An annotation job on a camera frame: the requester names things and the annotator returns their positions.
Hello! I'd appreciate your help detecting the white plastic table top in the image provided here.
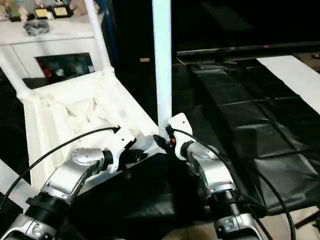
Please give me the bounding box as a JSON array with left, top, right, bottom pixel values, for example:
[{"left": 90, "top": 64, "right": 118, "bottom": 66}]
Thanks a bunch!
[{"left": 21, "top": 69, "right": 170, "bottom": 216}]

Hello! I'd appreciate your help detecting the black glossy mat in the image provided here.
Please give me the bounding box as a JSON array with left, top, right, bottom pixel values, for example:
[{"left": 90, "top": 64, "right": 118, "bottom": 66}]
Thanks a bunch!
[{"left": 0, "top": 49, "right": 320, "bottom": 226}]

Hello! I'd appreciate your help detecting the long black bar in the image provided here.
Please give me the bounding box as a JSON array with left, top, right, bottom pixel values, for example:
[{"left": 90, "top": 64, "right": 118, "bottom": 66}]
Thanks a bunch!
[{"left": 176, "top": 41, "right": 320, "bottom": 57}]

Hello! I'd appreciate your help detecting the white sideboard cabinet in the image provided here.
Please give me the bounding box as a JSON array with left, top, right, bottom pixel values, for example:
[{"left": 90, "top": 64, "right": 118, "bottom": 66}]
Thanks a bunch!
[{"left": 0, "top": 13, "right": 107, "bottom": 80}]

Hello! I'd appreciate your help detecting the white flat panel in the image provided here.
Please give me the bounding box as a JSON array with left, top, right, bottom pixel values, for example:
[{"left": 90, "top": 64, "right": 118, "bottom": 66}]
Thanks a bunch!
[{"left": 256, "top": 55, "right": 320, "bottom": 115}]

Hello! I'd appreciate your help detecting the bag of black parts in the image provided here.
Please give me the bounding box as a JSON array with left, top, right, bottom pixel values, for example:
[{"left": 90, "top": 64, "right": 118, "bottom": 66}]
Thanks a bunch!
[{"left": 22, "top": 20, "right": 50, "bottom": 38}]

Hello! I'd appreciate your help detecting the black framed plaque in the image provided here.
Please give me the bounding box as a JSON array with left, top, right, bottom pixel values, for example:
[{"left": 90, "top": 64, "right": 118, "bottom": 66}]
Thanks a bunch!
[
  {"left": 8, "top": 7, "right": 36, "bottom": 23},
  {"left": 34, "top": 3, "right": 75, "bottom": 20}
]

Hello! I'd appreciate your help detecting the black stand foot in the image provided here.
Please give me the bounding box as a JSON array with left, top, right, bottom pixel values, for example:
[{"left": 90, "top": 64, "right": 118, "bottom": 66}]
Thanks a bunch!
[{"left": 296, "top": 214, "right": 320, "bottom": 229}]

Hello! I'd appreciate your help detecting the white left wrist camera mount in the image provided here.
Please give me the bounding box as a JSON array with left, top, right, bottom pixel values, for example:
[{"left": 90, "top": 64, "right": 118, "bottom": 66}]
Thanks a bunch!
[{"left": 108, "top": 127, "right": 138, "bottom": 173}]

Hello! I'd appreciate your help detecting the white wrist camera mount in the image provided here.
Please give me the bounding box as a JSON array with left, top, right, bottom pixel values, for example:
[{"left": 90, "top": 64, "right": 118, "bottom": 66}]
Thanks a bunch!
[
  {"left": 166, "top": 112, "right": 194, "bottom": 160},
  {"left": 108, "top": 127, "right": 138, "bottom": 173}
]

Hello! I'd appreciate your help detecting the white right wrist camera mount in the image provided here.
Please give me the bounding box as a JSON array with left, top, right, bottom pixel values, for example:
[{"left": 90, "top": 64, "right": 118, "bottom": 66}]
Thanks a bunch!
[{"left": 166, "top": 112, "right": 194, "bottom": 160}]

